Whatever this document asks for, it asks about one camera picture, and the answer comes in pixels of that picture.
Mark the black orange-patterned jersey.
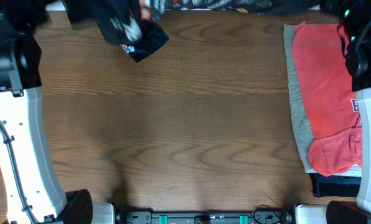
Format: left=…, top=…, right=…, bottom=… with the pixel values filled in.
left=62, top=0, right=321, bottom=62

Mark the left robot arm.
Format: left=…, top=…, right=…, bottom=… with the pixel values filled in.
left=0, top=1, right=116, bottom=223

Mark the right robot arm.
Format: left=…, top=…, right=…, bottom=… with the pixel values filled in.
left=291, top=1, right=371, bottom=223

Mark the grey folded cloth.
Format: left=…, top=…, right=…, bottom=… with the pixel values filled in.
left=283, top=24, right=363, bottom=178

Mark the red printed t-shirt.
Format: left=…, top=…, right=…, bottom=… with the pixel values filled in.
left=290, top=20, right=364, bottom=177

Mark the dark navy folded garment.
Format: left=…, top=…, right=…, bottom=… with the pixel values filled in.
left=309, top=173, right=361, bottom=198

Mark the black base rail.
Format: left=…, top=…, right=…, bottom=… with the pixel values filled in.
left=115, top=207, right=296, bottom=224

